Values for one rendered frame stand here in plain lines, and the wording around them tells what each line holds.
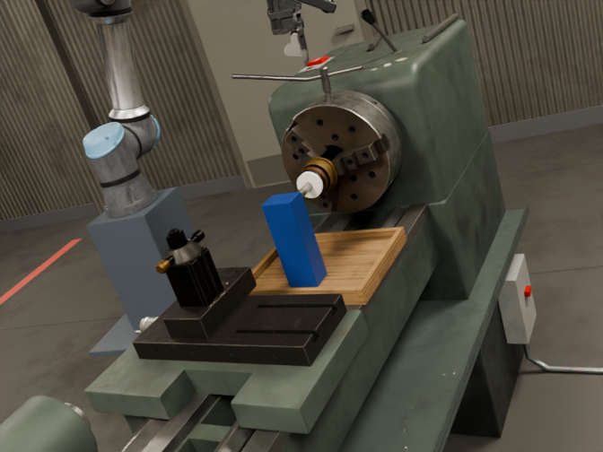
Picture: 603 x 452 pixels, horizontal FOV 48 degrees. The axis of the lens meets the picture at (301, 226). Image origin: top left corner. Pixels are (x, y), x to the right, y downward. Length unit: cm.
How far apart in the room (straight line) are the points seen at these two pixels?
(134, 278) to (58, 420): 99
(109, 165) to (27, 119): 454
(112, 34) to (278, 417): 116
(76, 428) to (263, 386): 37
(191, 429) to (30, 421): 44
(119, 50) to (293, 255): 76
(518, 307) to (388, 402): 78
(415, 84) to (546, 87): 306
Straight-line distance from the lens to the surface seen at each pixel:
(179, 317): 139
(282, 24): 174
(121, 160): 189
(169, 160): 576
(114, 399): 146
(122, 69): 196
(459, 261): 201
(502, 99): 487
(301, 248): 156
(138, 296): 199
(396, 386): 179
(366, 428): 169
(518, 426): 242
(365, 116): 174
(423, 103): 185
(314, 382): 122
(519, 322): 241
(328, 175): 168
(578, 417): 243
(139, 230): 187
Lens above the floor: 161
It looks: 21 degrees down
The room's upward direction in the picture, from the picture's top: 18 degrees counter-clockwise
